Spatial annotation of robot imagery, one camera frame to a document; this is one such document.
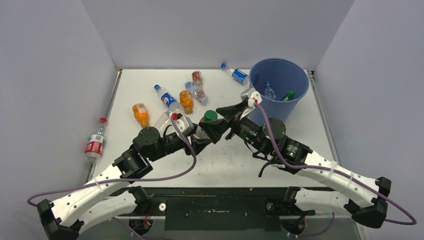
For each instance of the orange juice bottle gold cap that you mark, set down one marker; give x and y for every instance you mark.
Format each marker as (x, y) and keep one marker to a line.
(186, 102)

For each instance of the crushed clear bottle blue cap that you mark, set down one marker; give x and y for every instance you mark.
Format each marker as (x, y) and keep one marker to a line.
(196, 93)

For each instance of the red cap red label bottle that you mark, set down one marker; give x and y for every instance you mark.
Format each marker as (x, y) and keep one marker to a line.
(94, 148)

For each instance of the crushed blue label bottle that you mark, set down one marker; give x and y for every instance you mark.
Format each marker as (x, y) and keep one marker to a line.
(269, 92)

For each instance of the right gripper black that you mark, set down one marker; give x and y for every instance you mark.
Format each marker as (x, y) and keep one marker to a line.
(234, 111)

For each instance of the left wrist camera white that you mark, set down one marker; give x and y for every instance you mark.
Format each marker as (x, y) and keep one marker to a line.
(183, 123)

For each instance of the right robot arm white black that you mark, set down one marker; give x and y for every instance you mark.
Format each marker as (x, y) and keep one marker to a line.
(364, 199)

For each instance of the green plastic bottle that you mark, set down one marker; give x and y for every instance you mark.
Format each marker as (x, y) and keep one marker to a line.
(288, 96)

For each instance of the red label small bottle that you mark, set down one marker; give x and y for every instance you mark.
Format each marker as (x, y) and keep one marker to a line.
(197, 78)

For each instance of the pepsi bottle blue label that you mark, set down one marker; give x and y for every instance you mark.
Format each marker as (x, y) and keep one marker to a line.
(167, 99)

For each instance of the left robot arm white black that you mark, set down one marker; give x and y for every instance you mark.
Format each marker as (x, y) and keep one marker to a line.
(82, 207)

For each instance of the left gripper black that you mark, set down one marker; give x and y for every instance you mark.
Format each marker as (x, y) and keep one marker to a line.
(196, 145)

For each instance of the green cap tea bottle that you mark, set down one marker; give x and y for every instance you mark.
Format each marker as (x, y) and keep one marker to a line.
(200, 134)

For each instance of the clear bottle silver cap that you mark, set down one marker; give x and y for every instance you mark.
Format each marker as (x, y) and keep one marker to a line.
(164, 123)

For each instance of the far blue label bottle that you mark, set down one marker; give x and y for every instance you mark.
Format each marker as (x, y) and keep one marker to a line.
(236, 74)

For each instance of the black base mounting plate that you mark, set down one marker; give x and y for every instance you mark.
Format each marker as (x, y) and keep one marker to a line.
(220, 208)

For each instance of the blue plastic bin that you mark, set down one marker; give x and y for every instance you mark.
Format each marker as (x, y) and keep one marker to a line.
(284, 76)

